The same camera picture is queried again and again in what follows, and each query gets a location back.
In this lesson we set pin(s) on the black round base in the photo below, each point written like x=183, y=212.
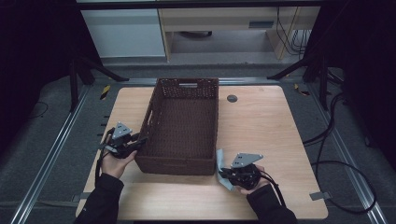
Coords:
x=196, y=34

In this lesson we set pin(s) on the person's left hand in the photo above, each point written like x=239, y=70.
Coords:
x=115, y=166

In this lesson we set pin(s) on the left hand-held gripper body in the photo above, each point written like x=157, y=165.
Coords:
x=120, y=146

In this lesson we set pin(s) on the person's right hand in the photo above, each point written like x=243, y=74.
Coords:
x=263, y=183

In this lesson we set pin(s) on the brown woven basket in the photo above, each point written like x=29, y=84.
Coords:
x=180, y=130

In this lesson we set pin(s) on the white cabinet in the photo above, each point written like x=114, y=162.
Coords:
x=124, y=34

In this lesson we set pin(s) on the light wooden desk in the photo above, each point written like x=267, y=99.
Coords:
x=218, y=18

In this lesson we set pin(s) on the grey round table grommet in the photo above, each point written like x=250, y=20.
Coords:
x=232, y=98

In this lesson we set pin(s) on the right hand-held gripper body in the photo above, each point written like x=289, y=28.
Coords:
x=246, y=175

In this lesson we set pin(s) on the yellow black floor tape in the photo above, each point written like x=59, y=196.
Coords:
x=105, y=92
x=301, y=90

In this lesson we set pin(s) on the aluminium floor rail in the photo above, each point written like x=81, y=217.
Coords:
x=351, y=174
x=249, y=81
x=49, y=161

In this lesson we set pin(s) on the black metal stand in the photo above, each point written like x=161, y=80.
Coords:
x=323, y=87
x=73, y=87

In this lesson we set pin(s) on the light blue cloth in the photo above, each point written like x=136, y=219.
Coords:
x=220, y=161

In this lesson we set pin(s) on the grey tape strip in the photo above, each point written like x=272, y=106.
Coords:
x=320, y=196
x=81, y=196

